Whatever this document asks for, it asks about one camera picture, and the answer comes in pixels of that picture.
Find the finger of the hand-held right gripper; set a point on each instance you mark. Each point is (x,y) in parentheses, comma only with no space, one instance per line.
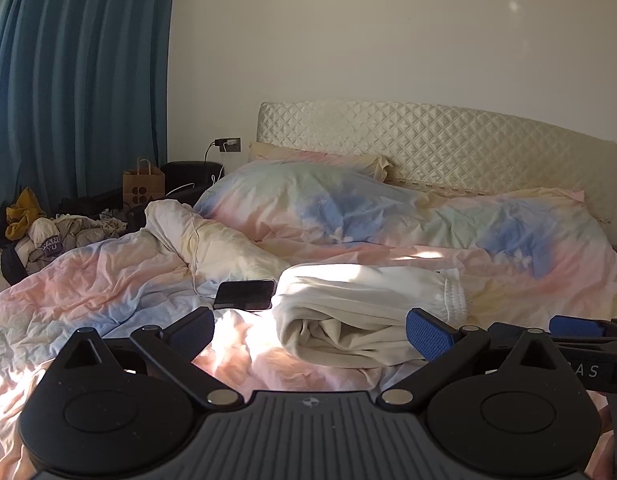
(575,325)
(508,329)

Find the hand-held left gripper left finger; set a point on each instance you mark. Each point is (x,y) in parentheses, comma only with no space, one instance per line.
(193,331)

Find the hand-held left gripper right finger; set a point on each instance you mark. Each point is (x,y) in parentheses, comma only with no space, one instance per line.
(428,335)

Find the white pants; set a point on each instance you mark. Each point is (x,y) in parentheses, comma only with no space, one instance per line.
(348,310)

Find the black smartphone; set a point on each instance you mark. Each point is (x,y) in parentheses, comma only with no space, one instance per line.
(243,295)

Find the pastel tie-dye pillow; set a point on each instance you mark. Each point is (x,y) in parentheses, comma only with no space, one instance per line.
(313,200)
(513,230)

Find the pastel tie-dye duvet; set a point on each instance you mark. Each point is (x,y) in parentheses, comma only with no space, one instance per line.
(88,285)

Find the cream frilled pillow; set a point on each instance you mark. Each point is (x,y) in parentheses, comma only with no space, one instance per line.
(595,207)
(308,152)

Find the brown paper bag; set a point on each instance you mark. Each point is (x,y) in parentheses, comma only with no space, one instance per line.
(143,185)

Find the black nightstand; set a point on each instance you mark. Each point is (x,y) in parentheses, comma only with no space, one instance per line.
(188,172)

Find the grey garment with purple print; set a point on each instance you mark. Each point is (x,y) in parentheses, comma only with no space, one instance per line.
(63,240)

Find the black charger plug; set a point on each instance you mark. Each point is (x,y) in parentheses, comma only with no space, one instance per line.
(221,144)

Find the cream quilted headboard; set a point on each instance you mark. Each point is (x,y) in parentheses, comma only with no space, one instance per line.
(438,145)

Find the black cloth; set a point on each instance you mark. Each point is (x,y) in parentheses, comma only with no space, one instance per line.
(11,265)

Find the mustard yellow cloth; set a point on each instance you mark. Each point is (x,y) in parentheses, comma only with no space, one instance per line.
(23,215)

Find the blue curtain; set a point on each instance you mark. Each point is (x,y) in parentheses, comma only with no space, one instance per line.
(78,85)

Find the wall socket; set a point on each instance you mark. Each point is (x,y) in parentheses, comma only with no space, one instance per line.
(234,144)

